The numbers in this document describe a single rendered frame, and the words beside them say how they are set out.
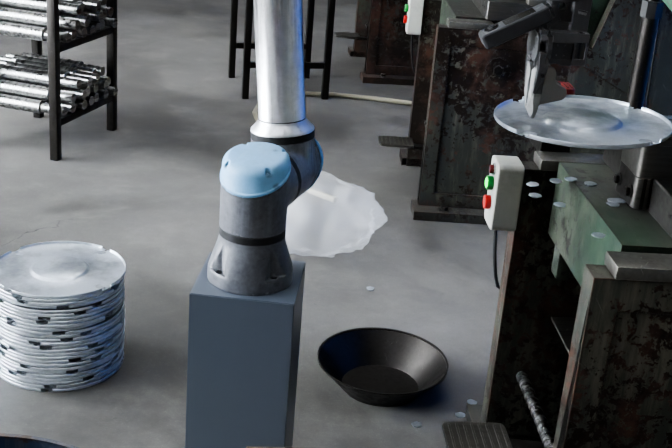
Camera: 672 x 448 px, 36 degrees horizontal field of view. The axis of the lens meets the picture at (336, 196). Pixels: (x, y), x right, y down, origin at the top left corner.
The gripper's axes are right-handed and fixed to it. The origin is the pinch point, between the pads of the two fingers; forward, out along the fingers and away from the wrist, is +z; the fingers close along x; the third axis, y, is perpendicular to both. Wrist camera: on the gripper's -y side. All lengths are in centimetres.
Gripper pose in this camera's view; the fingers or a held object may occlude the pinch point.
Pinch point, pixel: (528, 109)
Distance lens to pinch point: 174.9
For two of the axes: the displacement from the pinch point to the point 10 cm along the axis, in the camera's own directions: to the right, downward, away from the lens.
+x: -0.5, -3.6, 9.3
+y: 10.0, 0.5, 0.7
